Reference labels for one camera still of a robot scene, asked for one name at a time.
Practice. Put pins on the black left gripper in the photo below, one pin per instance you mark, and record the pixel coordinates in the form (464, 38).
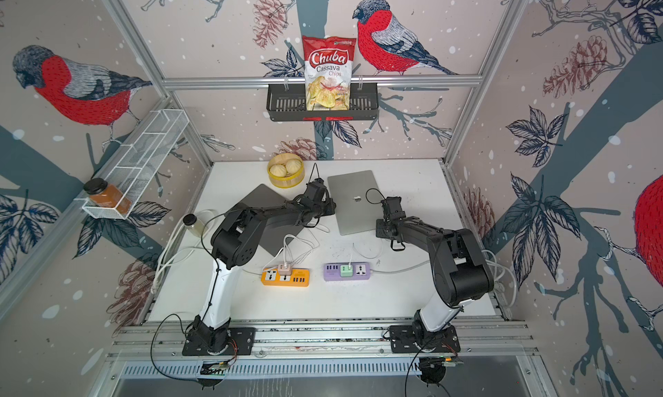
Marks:
(331, 208)

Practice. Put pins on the green charger adapter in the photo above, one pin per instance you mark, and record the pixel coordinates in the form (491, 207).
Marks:
(347, 270)

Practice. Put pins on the pink charger adapter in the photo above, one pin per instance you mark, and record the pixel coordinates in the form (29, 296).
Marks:
(285, 269)

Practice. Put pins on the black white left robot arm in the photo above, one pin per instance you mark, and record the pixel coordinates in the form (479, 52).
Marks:
(234, 244)

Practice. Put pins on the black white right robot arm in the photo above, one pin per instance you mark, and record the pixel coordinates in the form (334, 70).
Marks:
(459, 270)

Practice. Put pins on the silver laptop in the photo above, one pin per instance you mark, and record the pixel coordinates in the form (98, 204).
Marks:
(358, 202)

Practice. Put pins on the dark grey laptop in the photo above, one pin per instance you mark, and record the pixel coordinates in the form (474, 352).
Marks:
(276, 228)

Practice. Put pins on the right steamed bun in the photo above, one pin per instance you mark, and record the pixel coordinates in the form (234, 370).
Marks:
(293, 166)

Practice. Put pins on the steamed bun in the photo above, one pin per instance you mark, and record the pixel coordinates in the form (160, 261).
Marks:
(278, 171)
(293, 166)

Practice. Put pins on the yellow wooden bun basket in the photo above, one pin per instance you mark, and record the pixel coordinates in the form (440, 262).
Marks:
(291, 180)

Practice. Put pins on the left steamed bun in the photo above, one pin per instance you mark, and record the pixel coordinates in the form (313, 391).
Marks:
(278, 171)

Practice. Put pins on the small jar black lid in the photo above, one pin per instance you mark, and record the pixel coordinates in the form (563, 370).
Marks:
(194, 225)

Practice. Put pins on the red cassava chips bag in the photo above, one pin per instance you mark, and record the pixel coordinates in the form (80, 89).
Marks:
(328, 72)

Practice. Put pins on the orange sauce jar black lid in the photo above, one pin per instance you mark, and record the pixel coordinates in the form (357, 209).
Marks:
(104, 194)

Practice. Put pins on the black wall basket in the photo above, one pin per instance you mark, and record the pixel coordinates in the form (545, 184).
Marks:
(288, 104)

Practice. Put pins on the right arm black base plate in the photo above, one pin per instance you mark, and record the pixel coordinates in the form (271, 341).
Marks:
(407, 340)

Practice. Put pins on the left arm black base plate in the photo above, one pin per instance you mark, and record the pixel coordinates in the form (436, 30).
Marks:
(201, 341)

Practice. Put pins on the white wire wall shelf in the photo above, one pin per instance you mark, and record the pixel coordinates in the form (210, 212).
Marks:
(139, 159)

